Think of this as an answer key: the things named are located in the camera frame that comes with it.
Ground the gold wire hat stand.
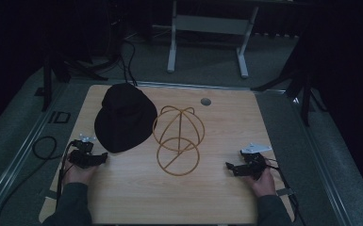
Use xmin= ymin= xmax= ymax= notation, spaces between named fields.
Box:
xmin=152 ymin=105 xmax=206 ymax=177

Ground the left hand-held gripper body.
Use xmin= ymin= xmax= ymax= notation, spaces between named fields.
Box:
xmin=68 ymin=134 xmax=104 ymax=170

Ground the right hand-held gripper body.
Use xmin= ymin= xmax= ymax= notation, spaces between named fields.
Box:
xmin=233 ymin=142 xmax=272 ymax=181

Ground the black tripod stand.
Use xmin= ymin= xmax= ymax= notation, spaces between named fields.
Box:
xmin=250 ymin=46 xmax=328 ymax=127
xmin=34 ymin=46 xmax=109 ymax=112

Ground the black rectangular floor bracket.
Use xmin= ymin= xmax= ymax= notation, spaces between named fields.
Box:
xmin=47 ymin=110 xmax=72 ymax=124

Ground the black bucket hat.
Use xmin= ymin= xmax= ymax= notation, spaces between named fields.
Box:
xmin=93 ymin=82 xmax=158 ymax=154

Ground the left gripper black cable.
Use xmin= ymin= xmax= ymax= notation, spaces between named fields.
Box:
xmin=56 ymin=140 xmax=76 ymax=208

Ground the black floor cable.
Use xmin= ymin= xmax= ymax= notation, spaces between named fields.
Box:
xmin=0 ymin=136 xmax=64 ymax=226

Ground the person's right hand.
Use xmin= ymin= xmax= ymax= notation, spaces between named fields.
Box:
xmin=244 ymin=165 xmax=278 ymax=198

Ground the white metal table frame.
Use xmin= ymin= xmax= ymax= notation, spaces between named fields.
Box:
xmin=166 ymin=0 xmax=260 ymax=79

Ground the person's left hand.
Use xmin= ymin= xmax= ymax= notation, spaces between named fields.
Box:
xmin=62 ymin=164 xmax=99 ymax=186

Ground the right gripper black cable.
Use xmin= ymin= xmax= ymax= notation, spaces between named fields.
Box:
xmin=263 ymin=156 xmax=306 ymax=226

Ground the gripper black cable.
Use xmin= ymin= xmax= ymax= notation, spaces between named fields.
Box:
xmin=56 ymin=140 xmax=76 ymax=208
xmin=263 ymin=156 xmax=306 ymax=226

